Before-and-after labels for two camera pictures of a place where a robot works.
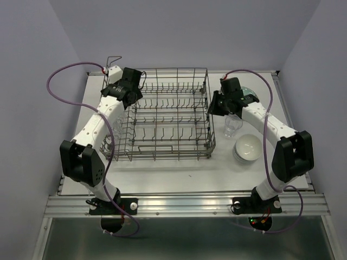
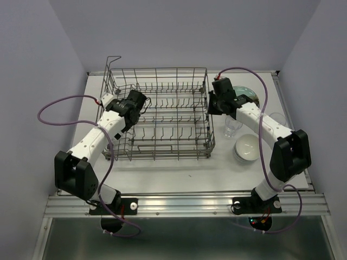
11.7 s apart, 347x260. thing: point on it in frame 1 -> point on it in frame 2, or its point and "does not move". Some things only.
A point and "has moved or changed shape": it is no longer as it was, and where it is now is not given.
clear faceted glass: (233, 123) does not move
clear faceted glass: (121, 118) has moved or changed shape
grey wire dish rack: (173, 122) does not move
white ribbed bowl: (246, 155) does not move
